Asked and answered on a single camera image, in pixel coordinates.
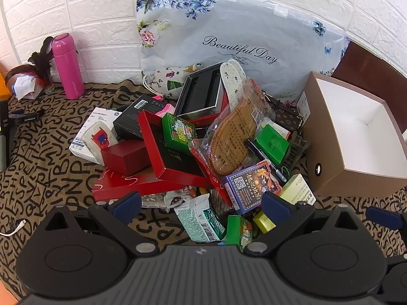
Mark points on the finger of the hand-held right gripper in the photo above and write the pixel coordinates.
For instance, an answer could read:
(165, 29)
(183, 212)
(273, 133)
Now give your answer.
(383, 217)
(397, 273)

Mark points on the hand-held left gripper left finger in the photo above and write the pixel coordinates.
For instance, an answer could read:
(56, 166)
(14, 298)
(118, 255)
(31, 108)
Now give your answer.
(125, 208)

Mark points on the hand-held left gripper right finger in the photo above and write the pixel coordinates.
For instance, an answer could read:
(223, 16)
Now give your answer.
(276, 205)

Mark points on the pale yellow medicine box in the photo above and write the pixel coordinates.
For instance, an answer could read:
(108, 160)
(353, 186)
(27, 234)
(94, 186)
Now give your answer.
(297, 189)

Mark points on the brown cardboard box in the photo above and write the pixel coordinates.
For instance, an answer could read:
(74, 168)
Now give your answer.
(346, 152)

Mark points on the small yellow cube box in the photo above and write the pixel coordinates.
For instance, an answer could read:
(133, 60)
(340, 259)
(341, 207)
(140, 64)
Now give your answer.
(264, 222)

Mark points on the flat red box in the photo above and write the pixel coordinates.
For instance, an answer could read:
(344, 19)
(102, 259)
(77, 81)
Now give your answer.
(127, 184)

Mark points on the blue playing card box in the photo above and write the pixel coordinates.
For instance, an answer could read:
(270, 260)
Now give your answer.
(249, 186)

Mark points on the green small box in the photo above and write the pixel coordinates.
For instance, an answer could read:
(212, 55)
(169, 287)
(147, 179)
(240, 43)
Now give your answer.
(178, 130)
(240, 233)

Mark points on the black marker pen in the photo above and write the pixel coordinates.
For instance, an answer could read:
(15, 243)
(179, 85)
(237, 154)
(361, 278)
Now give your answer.
(264, 157)

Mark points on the dark red small box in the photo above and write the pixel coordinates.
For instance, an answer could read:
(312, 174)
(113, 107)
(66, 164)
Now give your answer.
(125, 157)

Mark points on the clear plastic cartoon packet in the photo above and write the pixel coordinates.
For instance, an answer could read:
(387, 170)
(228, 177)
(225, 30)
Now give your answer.
(178, 198)

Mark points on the dark green hair claw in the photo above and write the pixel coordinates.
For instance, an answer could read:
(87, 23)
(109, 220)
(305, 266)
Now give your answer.
(295, 149)

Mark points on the green box with white label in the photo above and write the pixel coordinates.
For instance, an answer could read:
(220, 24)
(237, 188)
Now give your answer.
(272, 144)

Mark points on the red box lid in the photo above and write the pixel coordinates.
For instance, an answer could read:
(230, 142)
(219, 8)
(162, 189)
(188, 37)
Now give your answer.
(171, 162)

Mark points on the green white snack packet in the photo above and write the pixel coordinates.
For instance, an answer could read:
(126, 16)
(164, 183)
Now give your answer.
(200, 222)

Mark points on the white mouse box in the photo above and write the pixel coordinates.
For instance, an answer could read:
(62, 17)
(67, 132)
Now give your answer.
(92, 133)

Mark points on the brown insole in plastic pack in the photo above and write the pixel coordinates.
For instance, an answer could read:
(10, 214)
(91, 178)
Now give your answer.
(232, 133)

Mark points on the black box with barcode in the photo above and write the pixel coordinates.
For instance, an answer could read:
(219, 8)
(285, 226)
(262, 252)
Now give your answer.
(133, 117)

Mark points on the brown monogram pouch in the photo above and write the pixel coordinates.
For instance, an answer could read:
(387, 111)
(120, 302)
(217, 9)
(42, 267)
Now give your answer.
(284, 112)

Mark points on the pink sticky notes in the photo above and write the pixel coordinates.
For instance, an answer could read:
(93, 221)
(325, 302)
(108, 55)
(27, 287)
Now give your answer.
(163, 108)

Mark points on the white dotted insole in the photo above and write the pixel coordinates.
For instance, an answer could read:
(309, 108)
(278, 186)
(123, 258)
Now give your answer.
(232, 79)

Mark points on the black hand-held device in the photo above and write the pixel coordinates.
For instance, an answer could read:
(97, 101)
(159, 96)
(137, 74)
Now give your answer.
(25, 117)

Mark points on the open black red tin box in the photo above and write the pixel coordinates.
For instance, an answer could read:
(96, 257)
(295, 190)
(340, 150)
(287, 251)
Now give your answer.
(200, 92)

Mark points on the brown board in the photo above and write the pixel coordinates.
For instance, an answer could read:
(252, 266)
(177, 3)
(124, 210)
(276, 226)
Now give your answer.
(368, 66)

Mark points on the pink thermos bottle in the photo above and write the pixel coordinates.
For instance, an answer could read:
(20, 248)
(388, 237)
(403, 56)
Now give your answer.
(67, 66)

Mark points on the crumpled white paper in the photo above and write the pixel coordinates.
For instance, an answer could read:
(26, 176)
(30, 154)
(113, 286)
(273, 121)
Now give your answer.
(27, 84)

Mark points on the black feather ornament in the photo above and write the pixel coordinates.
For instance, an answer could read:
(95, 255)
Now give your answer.
(43, 60)

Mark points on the orange box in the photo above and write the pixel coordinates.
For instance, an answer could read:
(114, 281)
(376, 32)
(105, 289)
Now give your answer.
(3, 85)

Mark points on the floral plastic bag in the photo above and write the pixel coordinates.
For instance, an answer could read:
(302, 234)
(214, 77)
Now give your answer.
(254, 28)

